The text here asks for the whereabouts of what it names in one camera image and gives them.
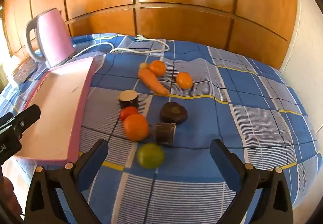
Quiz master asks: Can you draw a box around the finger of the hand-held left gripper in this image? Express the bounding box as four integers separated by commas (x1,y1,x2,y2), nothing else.
0,104,41,139

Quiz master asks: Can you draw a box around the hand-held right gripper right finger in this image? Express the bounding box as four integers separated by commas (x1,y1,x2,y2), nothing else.
210,139,294,224

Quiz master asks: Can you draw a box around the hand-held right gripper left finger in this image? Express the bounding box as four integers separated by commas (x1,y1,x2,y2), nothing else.
24,138,109,224

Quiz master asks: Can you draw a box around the pink tray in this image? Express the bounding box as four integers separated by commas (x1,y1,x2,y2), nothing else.
15,57,98,166

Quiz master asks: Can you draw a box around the large orange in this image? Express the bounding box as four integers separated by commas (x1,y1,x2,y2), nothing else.
123,114,150,142

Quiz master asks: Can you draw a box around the green tomato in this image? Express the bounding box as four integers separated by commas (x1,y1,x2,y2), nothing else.
137,143,165,169

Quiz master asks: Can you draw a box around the dark whole beetroot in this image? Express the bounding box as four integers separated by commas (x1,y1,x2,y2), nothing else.
160,101,188,124

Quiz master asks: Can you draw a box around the dark vegetable piece beige cut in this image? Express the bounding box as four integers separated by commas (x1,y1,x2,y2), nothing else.
119,90,139,110

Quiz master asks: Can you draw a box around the orange carrot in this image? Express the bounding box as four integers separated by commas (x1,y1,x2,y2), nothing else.
138,68,169,96

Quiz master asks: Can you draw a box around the person's left hand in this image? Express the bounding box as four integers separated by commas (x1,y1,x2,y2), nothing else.
0,176,22,217

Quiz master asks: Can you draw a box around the blue plaid blanket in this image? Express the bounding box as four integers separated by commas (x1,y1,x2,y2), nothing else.
0,33,323,224

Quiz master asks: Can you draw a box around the brown patterned box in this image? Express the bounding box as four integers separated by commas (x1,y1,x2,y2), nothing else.
11,56,37,83

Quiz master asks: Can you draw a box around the red tomato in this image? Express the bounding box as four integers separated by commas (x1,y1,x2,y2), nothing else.
119,106,139,122

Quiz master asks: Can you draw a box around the pink electric kettle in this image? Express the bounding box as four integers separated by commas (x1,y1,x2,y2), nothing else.
25,8,75,69

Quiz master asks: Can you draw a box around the round tangerine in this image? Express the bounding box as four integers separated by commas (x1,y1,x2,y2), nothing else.
149,60,167,77

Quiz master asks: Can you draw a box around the wooden wardrobe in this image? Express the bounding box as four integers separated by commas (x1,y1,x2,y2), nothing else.
2,0,299,71

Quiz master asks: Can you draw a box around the white power cable with plug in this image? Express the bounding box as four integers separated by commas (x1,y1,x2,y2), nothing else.
68,34,170,59

